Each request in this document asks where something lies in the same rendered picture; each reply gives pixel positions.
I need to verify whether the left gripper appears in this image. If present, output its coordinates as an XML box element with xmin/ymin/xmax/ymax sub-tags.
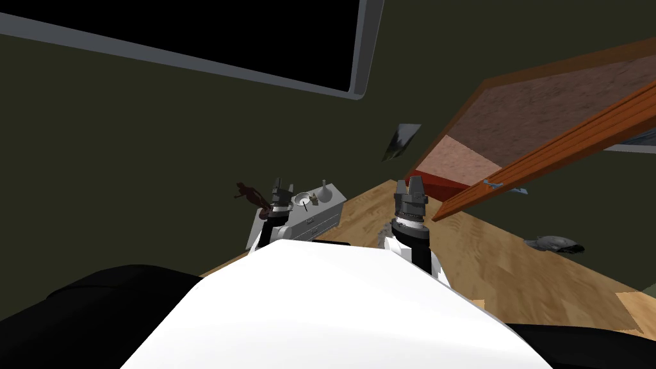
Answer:
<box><xmin>270</xmin><ymin>177</ymin><xmax>295</xmax><ymax>209</ymax></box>

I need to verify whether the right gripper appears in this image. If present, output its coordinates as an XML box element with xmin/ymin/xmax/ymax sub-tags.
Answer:
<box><xmin>393</xmin><ymin>175</ymin><xmax>430</xmax><ymax>222</ymax></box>

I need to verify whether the white dresser with drawers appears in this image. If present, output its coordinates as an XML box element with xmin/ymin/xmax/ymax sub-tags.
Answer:
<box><xmin>234</xmin><ymin>179</ymin><xmax>348</xmax><ymax>252</ymax></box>

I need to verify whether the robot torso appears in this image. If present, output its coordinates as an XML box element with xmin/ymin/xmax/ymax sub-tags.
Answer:
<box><xmin>120</xmin><ymin>238</ymin><xmax>555</xmax><ymax>369</ymax></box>

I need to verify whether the dark grey lump on floor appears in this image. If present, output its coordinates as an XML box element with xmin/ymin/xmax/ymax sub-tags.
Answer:
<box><xmin>522</xmin><ymin>235</ymin><xmax>586</xmax><ymax>255</ymax></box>

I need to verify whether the grey picture on wall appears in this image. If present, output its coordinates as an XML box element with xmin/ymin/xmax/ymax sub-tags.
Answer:
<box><xmin>381</xmin><ymin>122</ymin><xmax>423</xmax><ymax>163</ymax></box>

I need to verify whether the grey door handle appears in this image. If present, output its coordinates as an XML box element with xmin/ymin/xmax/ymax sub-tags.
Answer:
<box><xmin>482</xmin><ymin>179</ymin><xmax>529</xmax><ymax>195</ymax></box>

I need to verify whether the dark window with grey frame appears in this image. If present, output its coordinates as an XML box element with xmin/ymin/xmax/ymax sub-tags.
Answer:
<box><xmin>0</xmin><ymin>0</ymin><xmax>386</xmax><ymax>101</ymax></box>

